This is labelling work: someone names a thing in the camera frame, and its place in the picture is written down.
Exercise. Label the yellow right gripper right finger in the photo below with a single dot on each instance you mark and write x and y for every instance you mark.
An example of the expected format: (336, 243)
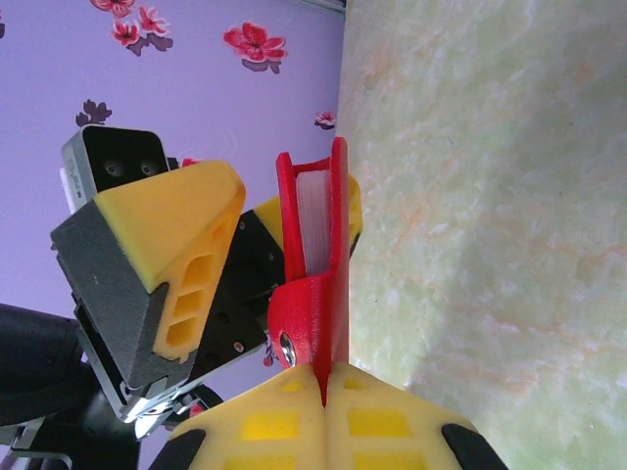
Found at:
(392, 421)

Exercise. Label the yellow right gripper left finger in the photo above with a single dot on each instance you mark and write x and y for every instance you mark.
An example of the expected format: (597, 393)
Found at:
(264, 421)

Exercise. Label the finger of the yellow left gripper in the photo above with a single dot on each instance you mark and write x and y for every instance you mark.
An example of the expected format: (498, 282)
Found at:
(268, 215)
(157, 230)

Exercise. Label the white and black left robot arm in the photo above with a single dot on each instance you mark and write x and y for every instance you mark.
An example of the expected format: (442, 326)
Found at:
(34, 352)

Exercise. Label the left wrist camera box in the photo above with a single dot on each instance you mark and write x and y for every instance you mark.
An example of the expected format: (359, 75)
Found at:
(122, 152)

